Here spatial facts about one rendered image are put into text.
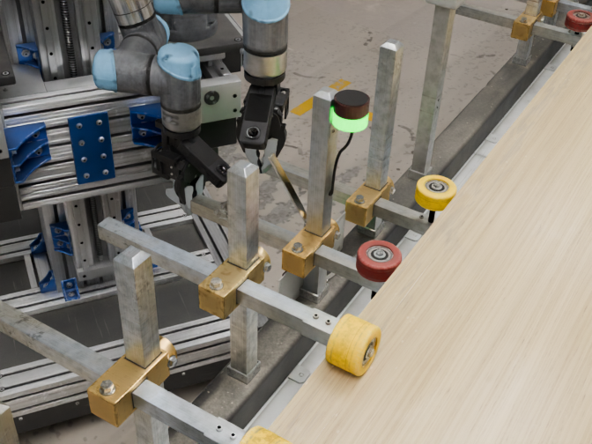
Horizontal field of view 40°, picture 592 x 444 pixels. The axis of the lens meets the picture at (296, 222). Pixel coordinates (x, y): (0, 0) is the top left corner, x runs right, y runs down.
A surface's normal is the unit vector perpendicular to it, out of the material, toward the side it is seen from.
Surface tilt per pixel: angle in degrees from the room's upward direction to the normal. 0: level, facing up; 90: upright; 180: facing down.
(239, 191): 90
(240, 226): 90
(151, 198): 0
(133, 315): 90
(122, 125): 90
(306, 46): 0
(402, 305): 0
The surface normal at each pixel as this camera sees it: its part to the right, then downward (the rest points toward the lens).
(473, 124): 0.04, -0.79
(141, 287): 0.85, 0.35
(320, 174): -0.52, 0.51
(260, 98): -0.07, -0.35
